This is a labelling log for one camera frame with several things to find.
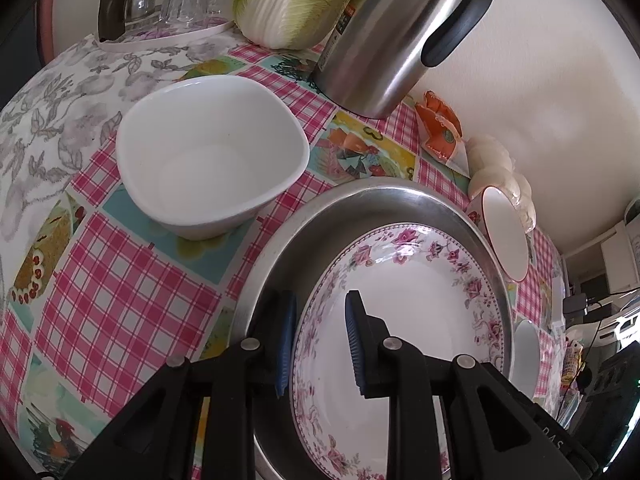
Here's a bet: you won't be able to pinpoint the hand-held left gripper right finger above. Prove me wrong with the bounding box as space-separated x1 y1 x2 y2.
345 289 566 480

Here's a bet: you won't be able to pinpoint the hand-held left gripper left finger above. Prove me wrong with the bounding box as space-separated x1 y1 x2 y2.
62 289 298 480

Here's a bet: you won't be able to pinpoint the pink floral round plate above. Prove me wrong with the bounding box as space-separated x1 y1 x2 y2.
290 222 503 480

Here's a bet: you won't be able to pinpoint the stainless steel basin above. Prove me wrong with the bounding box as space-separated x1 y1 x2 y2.
232 176 513 480

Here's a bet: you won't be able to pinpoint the strawberry print bowl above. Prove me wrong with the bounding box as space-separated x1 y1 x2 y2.
465 185 531 282

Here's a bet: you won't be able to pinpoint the white squarish bowl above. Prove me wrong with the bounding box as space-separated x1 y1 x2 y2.
116 75 311 241

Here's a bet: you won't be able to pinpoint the black electronic device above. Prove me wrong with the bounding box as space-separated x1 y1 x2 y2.
585 345 640 461

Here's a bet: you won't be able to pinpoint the colourful small packets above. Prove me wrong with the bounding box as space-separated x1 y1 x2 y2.
560 340 583 391

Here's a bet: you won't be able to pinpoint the white plastic lattice basket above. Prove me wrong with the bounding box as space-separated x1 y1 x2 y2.
565 305 640 351

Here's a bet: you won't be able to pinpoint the black charger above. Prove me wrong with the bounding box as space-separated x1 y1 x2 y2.
562 294 591 317

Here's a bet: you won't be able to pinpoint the white shelf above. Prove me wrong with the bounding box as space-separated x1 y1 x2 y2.
600 220 640 296

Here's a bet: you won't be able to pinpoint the orange snack packet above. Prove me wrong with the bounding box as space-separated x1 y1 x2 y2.
416 91 471 177

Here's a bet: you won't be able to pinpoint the bag of steamed buns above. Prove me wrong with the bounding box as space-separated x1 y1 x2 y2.
466 135 537 233

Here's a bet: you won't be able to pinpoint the stainless steel thermos carafe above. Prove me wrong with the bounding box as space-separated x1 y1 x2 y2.
312 0 495 120

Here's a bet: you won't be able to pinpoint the napa cabbage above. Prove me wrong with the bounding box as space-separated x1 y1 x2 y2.
232 0 365 51

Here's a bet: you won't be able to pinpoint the pink board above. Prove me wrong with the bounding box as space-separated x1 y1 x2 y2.
37 0 56 68

